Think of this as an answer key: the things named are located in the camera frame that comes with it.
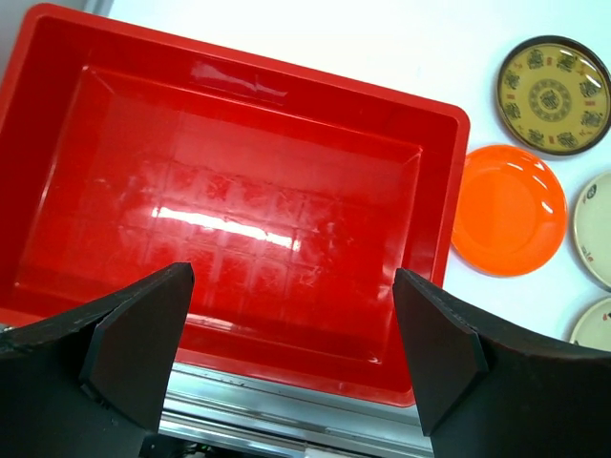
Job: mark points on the red plastic bin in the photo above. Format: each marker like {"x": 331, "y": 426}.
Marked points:
{"x": 294, "y": 194}

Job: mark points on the cream plate with red marks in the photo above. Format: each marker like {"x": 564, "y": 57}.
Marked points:
{"x": 591, "y": 228}

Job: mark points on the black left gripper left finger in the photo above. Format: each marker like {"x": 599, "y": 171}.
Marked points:
{"x": 91, "y": 381}

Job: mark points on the orange plate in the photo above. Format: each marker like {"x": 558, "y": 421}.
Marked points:
{"x": 512, "y": 214}

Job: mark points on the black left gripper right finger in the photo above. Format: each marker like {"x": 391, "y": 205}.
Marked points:
{"x": 485, "y": 387}

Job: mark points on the yellow patterned plate dark rim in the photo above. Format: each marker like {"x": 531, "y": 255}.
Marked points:
{"x": 553, "y": 95}

